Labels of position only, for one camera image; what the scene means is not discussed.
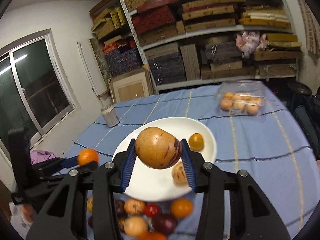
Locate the small brown longan fruit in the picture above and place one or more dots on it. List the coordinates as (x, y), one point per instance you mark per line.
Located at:
(89, 204)

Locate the pink crumpled cloth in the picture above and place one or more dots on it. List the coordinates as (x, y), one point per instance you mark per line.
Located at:
(249, 42)

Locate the large orange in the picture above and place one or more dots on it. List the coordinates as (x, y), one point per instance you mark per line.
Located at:
(87, 156)

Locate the silver drink can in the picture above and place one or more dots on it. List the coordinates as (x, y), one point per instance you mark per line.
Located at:
(110, 116)

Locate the yellow round fruit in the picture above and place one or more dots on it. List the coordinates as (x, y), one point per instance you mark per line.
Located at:
(135, 226)

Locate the wooden framed panel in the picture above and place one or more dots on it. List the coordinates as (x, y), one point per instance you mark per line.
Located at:
(131, 85)

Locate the orange-green tomato in plate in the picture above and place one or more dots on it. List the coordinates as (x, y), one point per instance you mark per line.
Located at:
(196, 142)

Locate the patterned curtain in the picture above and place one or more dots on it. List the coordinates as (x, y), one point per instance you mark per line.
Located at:
(311, 27)

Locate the dark purple mangosteen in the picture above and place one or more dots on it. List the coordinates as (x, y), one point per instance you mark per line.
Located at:
(120, 208)

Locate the dark red plum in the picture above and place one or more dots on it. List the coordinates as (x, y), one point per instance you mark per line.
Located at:
(164, 223)

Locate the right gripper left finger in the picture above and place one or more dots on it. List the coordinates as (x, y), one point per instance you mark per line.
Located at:
(63, 216)

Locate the small mandarin orange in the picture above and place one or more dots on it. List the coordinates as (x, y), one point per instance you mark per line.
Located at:
(152, 235)

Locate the large yellow pepino melon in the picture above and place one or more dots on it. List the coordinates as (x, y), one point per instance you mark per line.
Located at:
(157, 148)

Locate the dark chair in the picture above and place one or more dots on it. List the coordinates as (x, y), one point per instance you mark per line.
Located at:
(304, 107)

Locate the blue checked tablecloth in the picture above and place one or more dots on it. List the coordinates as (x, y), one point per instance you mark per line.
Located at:
(270, 146)

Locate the metal storage shelf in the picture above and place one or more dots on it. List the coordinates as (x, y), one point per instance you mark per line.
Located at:
(204, 32)

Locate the sliding window frame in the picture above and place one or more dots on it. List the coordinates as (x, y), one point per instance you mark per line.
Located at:
(35, 92)

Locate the striped pepino small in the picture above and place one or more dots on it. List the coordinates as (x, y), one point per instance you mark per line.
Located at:
(134, 207)

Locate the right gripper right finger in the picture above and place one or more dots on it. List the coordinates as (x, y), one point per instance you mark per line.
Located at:
(252, 214)

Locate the red tomato back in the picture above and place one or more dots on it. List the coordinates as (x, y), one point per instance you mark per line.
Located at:
(151, 210)

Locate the orange-yellow round fruit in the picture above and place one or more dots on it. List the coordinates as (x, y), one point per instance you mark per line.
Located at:
(181, 208)

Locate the striped pale fruit in plate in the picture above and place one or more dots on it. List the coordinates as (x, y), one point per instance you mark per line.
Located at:
(178, 174)

